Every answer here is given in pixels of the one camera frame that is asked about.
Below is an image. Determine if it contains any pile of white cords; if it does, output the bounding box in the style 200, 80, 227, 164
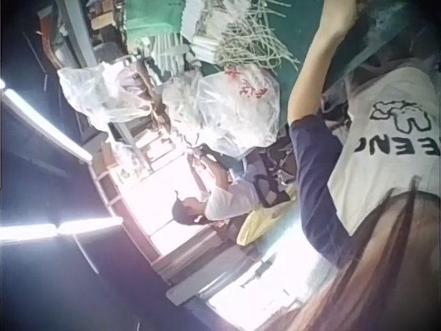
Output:
192, 0, 302, 72

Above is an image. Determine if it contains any person's left hand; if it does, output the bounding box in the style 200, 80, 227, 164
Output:
318, 0, 361, 41

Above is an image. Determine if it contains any yellow bag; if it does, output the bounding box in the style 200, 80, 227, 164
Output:
236, 184, 299, 246

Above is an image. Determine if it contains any stack of green mesh sheets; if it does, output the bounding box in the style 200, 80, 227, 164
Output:
123, 0, 189, 37

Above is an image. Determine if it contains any cluttered storage shelf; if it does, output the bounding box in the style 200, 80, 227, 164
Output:
36, 0, 120, 72

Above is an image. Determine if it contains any fluorescent tube lamp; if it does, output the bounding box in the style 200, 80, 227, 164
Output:
0, 78, 94, 163
0, 216, 123, 244

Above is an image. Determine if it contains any clear plastic bag red print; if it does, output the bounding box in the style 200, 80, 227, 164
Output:
161, 63, 282, 158

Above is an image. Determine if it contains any bundle of white sticks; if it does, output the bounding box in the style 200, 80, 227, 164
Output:
150, 30, 196, 79

